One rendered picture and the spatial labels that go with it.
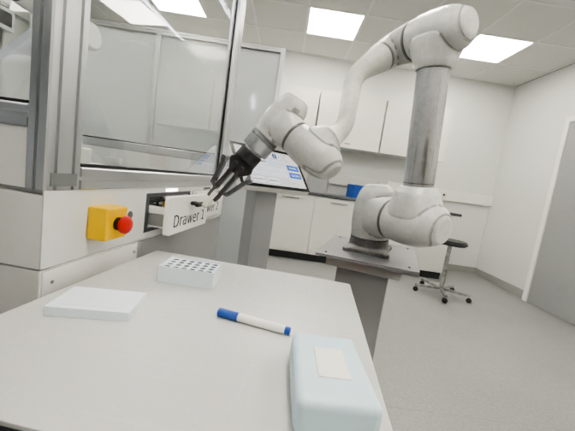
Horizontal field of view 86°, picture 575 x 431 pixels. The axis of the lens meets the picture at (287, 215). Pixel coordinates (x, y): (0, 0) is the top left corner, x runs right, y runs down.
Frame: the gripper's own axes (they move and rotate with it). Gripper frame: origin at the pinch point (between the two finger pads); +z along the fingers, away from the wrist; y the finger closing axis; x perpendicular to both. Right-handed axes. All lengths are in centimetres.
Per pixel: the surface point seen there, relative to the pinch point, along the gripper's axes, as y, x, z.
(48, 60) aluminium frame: 25, 47, -11
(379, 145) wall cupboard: -45, -345, -120
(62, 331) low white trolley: -10, 57, 14
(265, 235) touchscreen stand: -20, -97, 21
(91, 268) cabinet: 1.7, 34.0, 20.9
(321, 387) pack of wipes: -38, 64, -11
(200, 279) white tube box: -17.6, 32.2, 5.8
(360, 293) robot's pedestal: -63, -23, -7
